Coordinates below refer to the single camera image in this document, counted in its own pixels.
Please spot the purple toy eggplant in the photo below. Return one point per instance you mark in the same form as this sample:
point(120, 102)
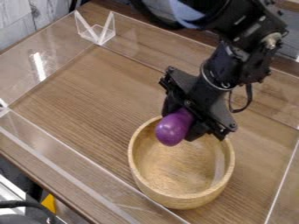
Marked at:
point(172, 128)

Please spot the clear acrylic table wall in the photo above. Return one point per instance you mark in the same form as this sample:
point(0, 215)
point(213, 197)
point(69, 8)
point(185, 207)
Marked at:
point(101, 198)

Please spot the brown wooden bowl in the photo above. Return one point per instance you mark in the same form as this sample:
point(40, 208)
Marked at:
point(184, 176)

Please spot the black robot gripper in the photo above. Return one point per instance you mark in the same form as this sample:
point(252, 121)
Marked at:
point(191, 92)

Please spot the clear acrylic corner bracket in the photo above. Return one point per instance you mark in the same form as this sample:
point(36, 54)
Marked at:
point(99, 34)

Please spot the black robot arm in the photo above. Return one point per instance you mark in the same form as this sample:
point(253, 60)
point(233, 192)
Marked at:
point(251, 31)

